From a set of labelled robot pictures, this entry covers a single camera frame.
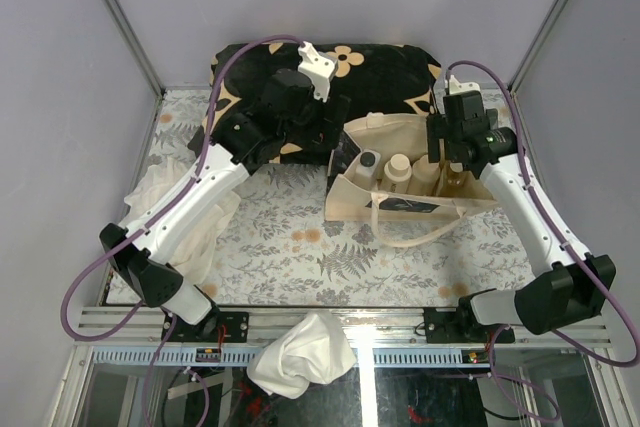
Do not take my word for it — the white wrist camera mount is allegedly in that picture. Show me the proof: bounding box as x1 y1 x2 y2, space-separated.
298 42 337 103
445 75 481 96

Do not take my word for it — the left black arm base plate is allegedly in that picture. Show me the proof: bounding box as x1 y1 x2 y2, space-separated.
168 309 250 345

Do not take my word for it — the white cloth at front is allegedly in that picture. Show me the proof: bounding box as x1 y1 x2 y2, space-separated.
247 312 357 399

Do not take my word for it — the floral grey table mat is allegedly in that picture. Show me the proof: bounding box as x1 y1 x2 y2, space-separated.
102 86 549 307

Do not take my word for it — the clear amber liquid bottle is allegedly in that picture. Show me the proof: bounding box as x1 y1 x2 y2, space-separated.
440 162 472 198

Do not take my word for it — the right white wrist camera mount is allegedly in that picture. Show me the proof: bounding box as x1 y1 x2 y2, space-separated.
445 75 481 96

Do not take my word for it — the beige canvas tote bag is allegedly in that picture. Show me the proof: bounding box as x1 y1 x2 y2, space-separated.
324 113 498 248

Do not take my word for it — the black floral pillow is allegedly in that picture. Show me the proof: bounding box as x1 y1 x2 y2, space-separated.
187 41 444 166

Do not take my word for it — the beige bottle wooden cap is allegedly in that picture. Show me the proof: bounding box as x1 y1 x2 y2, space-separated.
380 154 412 194
407 155 440 196

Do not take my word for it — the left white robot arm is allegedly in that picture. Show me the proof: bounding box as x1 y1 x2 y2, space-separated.
99 69 351 342

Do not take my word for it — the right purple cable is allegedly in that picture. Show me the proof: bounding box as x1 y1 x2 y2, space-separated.
443 59 640 421

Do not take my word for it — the white square bottle black cap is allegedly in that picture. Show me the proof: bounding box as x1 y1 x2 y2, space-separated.
352 150 381 191

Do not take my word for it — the cream cloth at left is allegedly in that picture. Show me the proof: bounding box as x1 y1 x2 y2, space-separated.
119 156 242 283

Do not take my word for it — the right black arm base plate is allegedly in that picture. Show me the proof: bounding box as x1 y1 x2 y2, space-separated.
423 307 515 345

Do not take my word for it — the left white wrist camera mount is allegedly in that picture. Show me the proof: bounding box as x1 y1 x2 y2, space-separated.
298 42 337 103

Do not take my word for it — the purple cable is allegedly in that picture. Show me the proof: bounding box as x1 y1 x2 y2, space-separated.
59 34 307 427
443 59 640 421

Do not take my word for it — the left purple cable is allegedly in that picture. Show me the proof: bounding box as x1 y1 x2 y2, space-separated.
59 34 307 427

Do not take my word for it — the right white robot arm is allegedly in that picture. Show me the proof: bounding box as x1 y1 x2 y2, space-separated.
426 90 616 342

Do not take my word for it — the aluminium front rail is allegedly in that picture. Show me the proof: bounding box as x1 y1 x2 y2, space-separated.
70 307 612 373

